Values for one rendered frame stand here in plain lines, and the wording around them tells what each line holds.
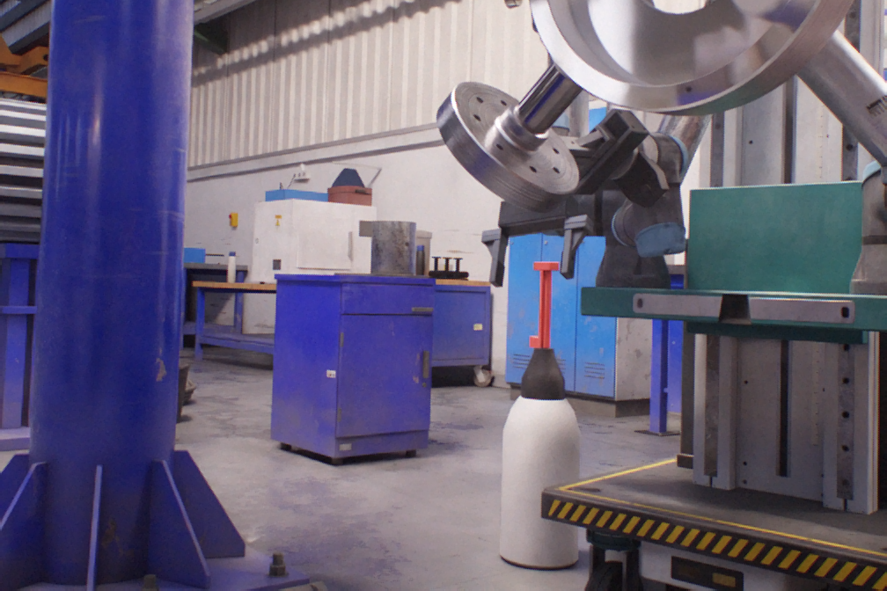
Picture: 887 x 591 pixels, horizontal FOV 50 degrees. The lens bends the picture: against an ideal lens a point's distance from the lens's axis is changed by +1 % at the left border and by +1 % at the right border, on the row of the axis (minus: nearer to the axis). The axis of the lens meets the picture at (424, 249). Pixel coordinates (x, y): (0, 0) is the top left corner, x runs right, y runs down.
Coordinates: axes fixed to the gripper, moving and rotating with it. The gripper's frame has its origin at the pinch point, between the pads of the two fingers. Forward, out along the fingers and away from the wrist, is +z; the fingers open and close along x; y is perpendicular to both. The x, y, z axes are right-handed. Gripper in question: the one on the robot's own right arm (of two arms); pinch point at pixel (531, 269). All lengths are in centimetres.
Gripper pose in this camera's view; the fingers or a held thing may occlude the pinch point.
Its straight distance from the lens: 160.9
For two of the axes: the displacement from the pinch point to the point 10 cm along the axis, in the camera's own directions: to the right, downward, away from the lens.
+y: 5.4, 4.4, 7.2
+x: -8.3, 1.2, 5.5
